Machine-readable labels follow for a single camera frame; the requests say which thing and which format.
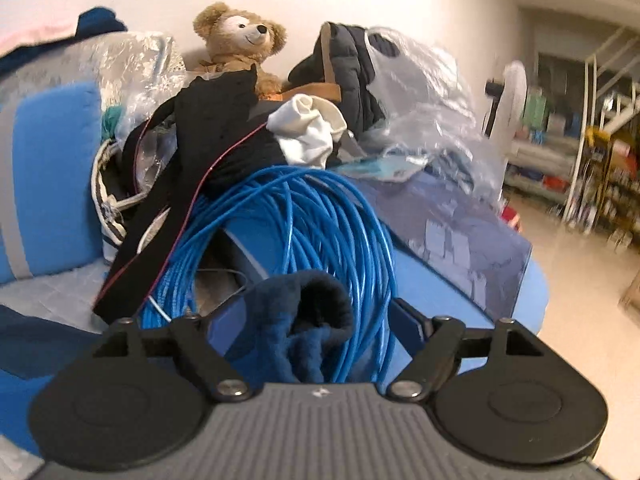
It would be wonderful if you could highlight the dark padded jacket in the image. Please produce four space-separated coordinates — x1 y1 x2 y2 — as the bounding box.
288 22 387 137

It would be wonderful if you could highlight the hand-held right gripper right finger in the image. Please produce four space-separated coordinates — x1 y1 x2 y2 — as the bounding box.
387 299 546 402

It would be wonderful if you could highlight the clear plastic bag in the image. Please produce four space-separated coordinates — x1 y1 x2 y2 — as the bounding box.
350 25 507 203

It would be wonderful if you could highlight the blue cable coil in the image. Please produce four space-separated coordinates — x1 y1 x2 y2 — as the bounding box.
137 165 399 386

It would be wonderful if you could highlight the white standing fan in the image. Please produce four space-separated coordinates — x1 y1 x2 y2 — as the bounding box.
482 60 529 157

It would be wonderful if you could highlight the silver lace cover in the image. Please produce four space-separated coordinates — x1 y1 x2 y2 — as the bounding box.
0 30 187 113

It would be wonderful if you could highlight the grey quilted bedspread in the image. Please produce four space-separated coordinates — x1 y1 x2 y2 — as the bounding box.
0 260 118 333

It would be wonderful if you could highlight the black bag with red piping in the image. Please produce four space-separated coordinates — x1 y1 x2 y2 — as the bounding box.
92 66 292 324

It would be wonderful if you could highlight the navy garment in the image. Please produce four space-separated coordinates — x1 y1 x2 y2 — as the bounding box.
0 6 128 58

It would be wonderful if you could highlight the white navy striped bag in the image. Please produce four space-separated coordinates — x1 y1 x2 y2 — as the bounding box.
90 137 143 263

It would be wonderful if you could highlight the brown teddy bear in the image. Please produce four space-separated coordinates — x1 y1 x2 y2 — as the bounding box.
192 2 289 102

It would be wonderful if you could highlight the white cloth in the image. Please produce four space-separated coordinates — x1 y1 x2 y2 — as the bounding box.
267 93 349 169

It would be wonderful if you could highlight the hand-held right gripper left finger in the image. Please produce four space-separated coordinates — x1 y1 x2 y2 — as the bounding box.
95 297 253 403

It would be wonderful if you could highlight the white metal rack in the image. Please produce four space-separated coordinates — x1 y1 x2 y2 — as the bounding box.
562 25 640 248

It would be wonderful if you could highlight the blue fleece jacket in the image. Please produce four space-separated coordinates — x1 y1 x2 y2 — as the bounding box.
0 269 357 461

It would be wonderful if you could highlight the blue printed plastic sheet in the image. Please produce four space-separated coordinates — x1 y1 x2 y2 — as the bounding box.
345 167 533 322

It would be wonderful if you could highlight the blue grey-striped pillow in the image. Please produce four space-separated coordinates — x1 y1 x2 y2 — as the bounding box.
0 82 109 287

